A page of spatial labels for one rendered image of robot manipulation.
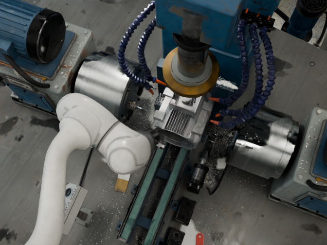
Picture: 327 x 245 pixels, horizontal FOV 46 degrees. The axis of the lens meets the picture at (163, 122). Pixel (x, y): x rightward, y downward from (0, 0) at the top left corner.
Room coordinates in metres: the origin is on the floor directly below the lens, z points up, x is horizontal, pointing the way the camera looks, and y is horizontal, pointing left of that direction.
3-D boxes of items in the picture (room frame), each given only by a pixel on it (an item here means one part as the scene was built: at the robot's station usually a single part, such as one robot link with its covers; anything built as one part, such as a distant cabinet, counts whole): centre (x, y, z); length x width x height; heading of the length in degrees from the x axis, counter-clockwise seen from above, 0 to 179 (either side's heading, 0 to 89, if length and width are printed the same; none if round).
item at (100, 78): (0.68, 0.24, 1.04); 0.37 x 0.25 x 0.25; 66
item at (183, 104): (0.57, -0.09, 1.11); 0.12 x 0.11 x 0.07; 155
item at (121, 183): (0.38, 0.17, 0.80); 0.21 x 0.05 x 0.01; 163
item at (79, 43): (0.78, 0.46, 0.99); 0.35 x 0.31 x 0.37; 66
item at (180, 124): (0.53, -0.08, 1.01); 0.20 x 0.19 x 0.19; 155
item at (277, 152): (0.40, -0.38, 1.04); 0.41 x 0.25 x 0.25; 66
